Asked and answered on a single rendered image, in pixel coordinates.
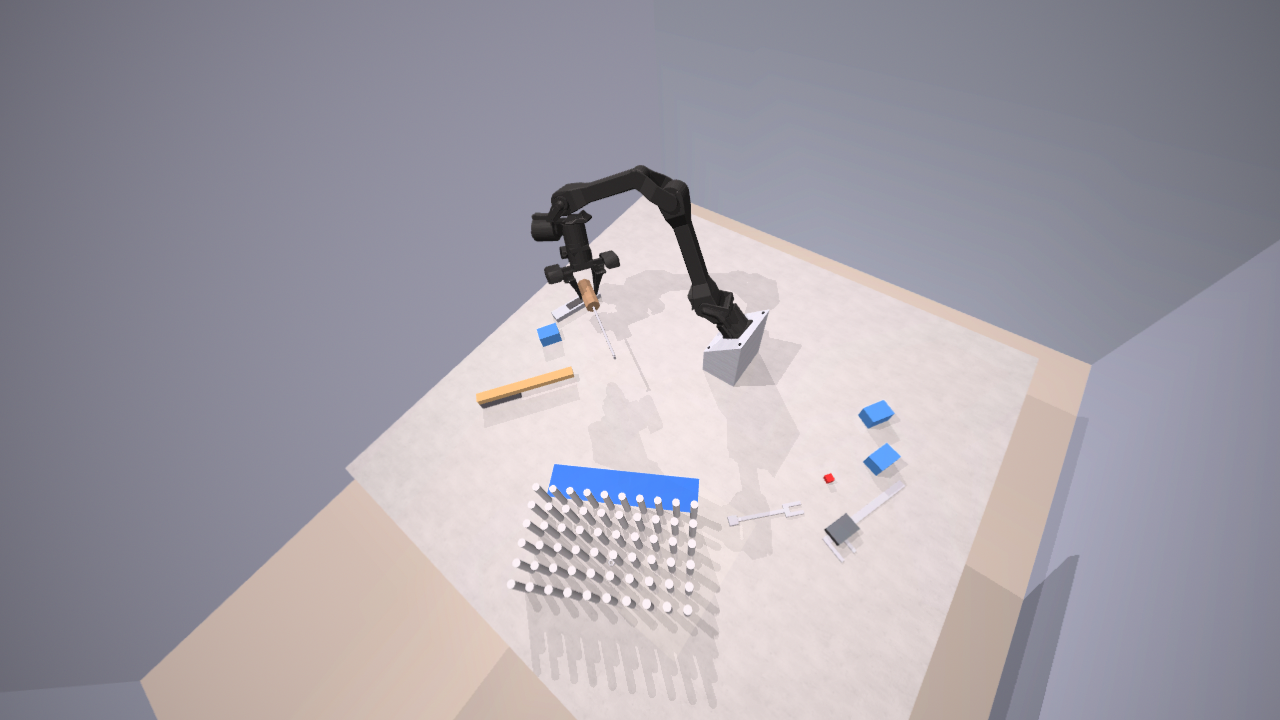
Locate blue rectangular block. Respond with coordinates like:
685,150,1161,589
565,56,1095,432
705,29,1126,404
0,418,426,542
858,400,895,429
538,323,562,347
864,443,900,477

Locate wooden-handled metal rod tool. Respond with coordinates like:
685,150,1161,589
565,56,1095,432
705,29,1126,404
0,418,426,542
579,279,616,360

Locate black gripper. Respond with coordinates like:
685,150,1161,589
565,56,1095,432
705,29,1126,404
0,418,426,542
544,240,620,300

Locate blue flat strip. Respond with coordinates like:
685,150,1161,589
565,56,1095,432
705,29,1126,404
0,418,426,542
549,464,699,512

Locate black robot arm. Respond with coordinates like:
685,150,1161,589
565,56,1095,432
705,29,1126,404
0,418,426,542
531,165,753,340

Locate white two-pronged fork-shaped tool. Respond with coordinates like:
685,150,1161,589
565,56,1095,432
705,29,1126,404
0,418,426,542
728,501,805,527

